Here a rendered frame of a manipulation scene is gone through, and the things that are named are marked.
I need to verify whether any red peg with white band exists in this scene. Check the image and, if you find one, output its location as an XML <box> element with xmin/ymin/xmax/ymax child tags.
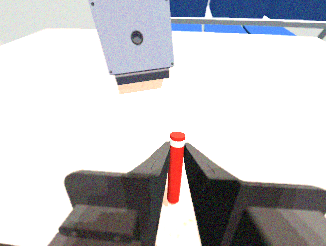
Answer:
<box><xmin>167</xmin><ymin>131</ymin><xmax>186</xmax><ymax>204</ymax></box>

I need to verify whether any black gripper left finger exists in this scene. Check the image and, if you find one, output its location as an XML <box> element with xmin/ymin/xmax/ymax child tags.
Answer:
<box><xmin>63</xmin><ymin>141</ymin><xmax>170</xmax><ymax>246</ymax></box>

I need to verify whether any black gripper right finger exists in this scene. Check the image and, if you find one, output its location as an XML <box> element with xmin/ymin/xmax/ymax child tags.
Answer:
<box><xmin>183</xmin><ymin>142</ymin><xmax>326</xmax><ymax>246</ymax></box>

